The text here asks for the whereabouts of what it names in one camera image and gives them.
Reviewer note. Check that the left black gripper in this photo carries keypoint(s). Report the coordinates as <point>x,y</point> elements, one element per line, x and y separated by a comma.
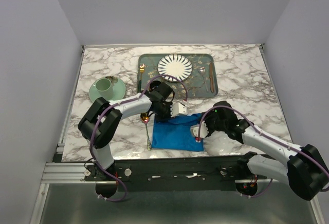
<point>168,116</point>

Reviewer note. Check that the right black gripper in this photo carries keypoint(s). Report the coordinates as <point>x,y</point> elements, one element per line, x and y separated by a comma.
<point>206,120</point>

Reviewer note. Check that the blue cloth napkin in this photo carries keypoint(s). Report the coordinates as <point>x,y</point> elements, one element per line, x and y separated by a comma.
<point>175,134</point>

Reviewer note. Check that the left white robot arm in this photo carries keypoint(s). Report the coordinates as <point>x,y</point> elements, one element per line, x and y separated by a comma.
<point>100,122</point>

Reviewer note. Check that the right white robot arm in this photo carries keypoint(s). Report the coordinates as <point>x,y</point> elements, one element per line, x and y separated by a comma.
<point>302,168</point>

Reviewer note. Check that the iridescent gold spoon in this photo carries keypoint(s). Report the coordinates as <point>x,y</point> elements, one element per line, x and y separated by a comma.
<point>145,119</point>

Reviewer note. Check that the green floral serving tray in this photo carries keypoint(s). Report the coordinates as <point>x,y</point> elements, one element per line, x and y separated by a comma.
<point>190,75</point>

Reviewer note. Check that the green saucer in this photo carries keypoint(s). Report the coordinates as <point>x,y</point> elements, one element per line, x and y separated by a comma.
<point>119,89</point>

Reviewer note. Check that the white blue striped plate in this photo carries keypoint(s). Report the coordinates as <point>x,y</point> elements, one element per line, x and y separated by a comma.
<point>175,66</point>

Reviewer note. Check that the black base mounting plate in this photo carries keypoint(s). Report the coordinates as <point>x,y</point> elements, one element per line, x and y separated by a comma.
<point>182,174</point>

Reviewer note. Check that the silver spoon on tray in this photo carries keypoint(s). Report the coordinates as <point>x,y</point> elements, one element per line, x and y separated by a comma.
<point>202,72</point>

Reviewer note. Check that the green cup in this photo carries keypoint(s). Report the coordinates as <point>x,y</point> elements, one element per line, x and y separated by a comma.
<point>104,87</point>

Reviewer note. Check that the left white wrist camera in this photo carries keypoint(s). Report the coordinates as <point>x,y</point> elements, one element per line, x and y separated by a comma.
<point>178,109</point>

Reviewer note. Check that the gold fork green handle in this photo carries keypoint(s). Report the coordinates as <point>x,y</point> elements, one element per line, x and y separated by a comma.
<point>141,71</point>

